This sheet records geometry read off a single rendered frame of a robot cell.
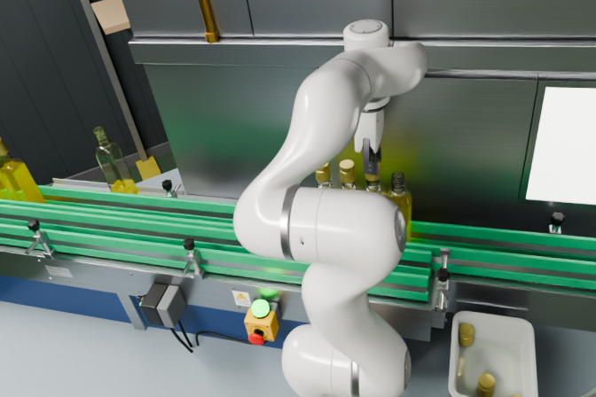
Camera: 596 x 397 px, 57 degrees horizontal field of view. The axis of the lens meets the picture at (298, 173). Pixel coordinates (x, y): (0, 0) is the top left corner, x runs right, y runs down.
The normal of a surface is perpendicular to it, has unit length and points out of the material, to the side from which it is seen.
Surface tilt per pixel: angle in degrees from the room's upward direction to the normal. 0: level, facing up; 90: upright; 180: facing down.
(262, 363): 0
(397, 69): 75
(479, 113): 90
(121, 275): 90
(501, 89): 90
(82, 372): 0
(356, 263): 99
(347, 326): 95
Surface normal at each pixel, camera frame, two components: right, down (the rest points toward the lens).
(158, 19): -0.26, 0.63
